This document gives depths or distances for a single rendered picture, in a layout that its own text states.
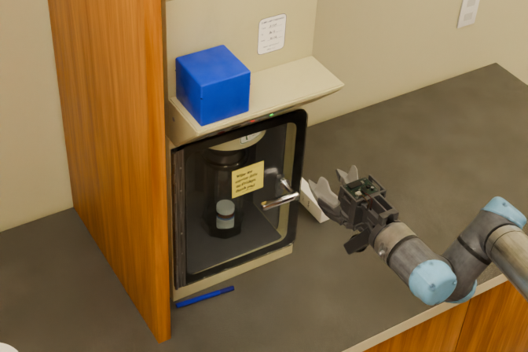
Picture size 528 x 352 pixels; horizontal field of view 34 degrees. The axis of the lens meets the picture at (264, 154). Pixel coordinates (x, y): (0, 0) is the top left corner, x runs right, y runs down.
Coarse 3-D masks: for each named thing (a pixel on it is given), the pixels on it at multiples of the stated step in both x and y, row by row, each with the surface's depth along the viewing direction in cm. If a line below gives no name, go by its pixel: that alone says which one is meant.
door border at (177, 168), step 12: (180, 156) 168; (180, 168) 170; (180, 180) 172; (180, 192) 174; (180, 204) 176; (180, 216) 178; (180, 228) 180; (180, 240) 183; (180, 252) 185; (180, 264) 187; (180, 276) 190
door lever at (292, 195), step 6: (288, 180) 189; (282, 186) 189; (288, 186) 188; (288, 192) 186; (294, 192) 186; (276, 198) 184; (282, 198) 184; (288, 198) 185; (294, 198) 186; (264, 204) 183; (270, 204) 183; (276, 204) 184; (264, 210) 183
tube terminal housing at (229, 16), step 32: (192, 0) 149; (224, 0) 153; (256, 0) 157; (288, 0) 161; (192, 32) 154; (224, 32) 157; (256, 32) 162; (288, 32) 166; (256, 64) 166; (192, 288) 197
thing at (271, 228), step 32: (256, 128) 174; (288, 128) 179; (192, 160) 171; (224, 160) 175; (256, 160) 180; (288, 160) 185; (192, 192) 176; (224, 192) 181; (256, 192) 186; (192, 224) 182; (224, 224) 187; (256, 224) 193; (288, 224) 199; (192, 256) 188; (224, 256) 194; (256, 256) 200
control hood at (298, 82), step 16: (288, 64) 170; (304, 64) 170; (320, 64) 170; (256, 80) 165; (272, 80) 165; (288, 80) 165; (304, 80) 166; (320, 80) 166; (336, 80) 166; (256, 96) 161; (272, 96) 161; (288, 96) 162; (304, 96) 162; (320, 96) 164; (176, 112) 158; (256, 112) 158; (272, 112) 162; (176, 128) 160; (192, 128) 153; (208, 128) 153; (224, 128) 158; (176, 144) 163
